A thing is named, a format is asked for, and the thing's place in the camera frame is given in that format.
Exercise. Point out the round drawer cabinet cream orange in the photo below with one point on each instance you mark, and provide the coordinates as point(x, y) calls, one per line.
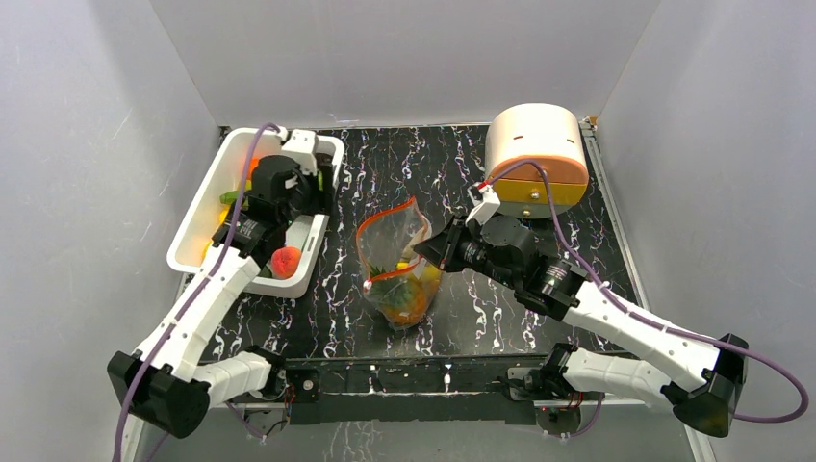
point(538, 147)

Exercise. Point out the peach fruit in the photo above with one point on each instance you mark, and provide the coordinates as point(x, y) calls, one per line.
point(284, 262)

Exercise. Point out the orange fruit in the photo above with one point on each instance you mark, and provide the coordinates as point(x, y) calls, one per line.
point(253, 165)

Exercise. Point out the yellow banana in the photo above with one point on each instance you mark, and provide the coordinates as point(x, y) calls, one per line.
point(421, 270)

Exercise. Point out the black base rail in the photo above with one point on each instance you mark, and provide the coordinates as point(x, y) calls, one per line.
point(503, 388)

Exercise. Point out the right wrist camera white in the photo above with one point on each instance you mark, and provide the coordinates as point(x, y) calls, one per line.
point(485, 203)

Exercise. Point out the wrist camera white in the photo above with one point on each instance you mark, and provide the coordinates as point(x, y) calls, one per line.
point(301, 146)
point(485, 203)

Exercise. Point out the toy pineapple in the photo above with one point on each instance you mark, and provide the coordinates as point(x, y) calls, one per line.
point(402, 299)

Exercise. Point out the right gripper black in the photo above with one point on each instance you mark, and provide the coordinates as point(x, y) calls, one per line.
point(450, 245)

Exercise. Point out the white plastic bin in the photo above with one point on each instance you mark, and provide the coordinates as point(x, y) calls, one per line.
point(187, 250)

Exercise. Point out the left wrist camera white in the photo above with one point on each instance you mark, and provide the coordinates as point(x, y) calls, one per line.
point(301, 146)

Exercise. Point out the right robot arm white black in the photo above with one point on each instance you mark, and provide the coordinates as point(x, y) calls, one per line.
point(698, 378)

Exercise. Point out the clear zip bag orange zipper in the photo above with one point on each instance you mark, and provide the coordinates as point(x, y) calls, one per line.
point(382, 238)

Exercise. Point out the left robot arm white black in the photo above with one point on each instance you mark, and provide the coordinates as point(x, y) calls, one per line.
point(162, 381)

